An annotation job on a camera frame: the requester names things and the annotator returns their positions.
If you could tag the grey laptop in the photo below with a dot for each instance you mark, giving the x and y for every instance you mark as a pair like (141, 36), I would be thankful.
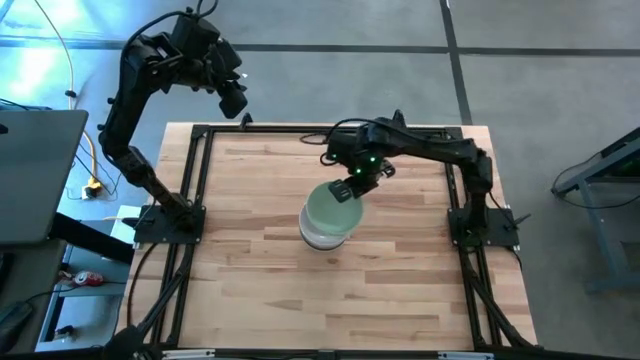
(40, 175)

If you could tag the large white bowl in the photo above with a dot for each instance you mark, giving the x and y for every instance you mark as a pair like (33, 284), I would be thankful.
(320, 242)

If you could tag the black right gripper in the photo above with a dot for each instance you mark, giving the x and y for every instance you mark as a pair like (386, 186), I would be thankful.
(372, 170)

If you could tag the grey metal cart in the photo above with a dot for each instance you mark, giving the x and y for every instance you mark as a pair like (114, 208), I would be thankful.
(600, 167)

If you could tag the black desk beam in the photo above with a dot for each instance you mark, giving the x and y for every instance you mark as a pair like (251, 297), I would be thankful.
(90, 237)

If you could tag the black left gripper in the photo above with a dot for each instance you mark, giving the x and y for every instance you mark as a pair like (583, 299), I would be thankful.
(225, 60)

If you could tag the black aluminium table frame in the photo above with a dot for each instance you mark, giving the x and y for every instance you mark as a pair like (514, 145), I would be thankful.
(280, 129)

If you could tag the grey desk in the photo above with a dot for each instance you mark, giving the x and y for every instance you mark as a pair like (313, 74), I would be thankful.
(30, 280)

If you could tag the mint green bowl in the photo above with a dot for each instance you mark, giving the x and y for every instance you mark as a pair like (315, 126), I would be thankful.
(332, 215)

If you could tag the yellow power plug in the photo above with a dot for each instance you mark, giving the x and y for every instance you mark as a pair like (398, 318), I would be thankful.
(91, 190)

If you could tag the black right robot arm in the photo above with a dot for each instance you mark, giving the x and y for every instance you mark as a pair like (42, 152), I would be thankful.
(440, 147)

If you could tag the white frame bracket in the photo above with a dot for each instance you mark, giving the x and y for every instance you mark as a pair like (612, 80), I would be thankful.
(465, 356)
(187, 355)

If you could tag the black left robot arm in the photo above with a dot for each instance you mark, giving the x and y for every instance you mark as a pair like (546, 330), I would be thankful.
(125, 100)

